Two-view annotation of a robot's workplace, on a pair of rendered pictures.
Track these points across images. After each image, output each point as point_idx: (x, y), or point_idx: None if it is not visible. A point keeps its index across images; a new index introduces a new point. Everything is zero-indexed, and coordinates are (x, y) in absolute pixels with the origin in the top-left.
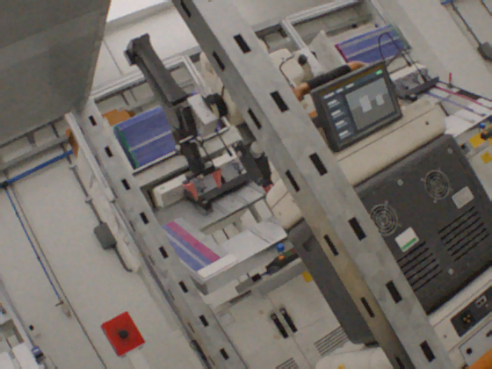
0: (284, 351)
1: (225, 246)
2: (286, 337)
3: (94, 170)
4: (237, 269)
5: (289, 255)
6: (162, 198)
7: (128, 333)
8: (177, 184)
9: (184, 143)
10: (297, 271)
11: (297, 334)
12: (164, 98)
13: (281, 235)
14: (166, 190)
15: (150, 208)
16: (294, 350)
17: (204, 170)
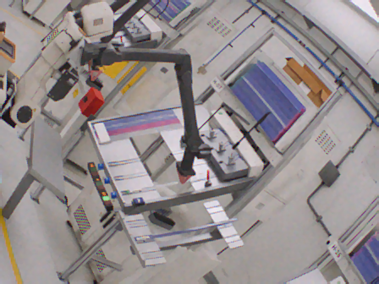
0: (93, 221)
1: (124, 142)
2: (101, 221)
3: (231, 64)
4: (94, 142)
5: (90, 169)
6: (210, 114)
7: (85, 102)
8: (221, 122)
9: (100, 40)
10: (32, 128)
11: (101, 228)
12: (120, 15)
13: (116, 172)
14: (215, 114)
15: None
16: (94, 227)
17: (91, 61)
